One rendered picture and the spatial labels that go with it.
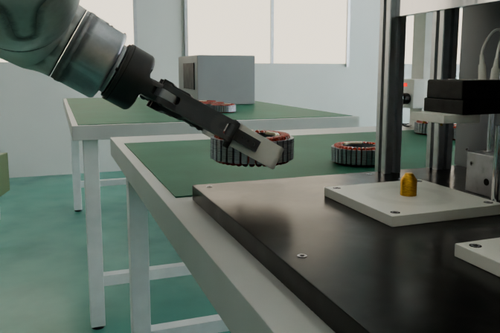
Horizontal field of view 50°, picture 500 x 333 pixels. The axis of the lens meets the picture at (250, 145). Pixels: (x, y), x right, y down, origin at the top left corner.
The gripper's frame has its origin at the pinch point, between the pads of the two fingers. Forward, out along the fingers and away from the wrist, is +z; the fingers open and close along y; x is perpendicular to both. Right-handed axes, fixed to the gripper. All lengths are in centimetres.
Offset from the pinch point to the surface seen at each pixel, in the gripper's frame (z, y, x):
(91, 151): -4, 123, 23
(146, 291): 22, 76, 46
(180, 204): -3.3, 4.3, 11.6
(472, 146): 36.2, 3.4, -18.2
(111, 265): 39, 187, 74
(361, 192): 11.9, -10.5, -1.3
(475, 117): 17.1, -16.6, -15.2
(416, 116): 13.1, -11.6, -12.8
